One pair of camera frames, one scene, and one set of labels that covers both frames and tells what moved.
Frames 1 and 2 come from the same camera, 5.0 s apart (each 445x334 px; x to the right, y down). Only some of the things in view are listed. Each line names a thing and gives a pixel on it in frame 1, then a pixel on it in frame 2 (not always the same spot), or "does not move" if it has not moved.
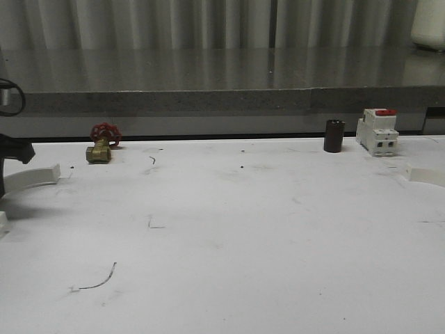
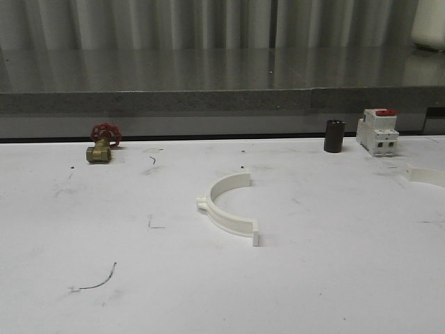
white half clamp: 32,177 -> 234,225
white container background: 428,26 does not move
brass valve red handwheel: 103,135 does not move
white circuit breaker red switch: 376,131 does not move
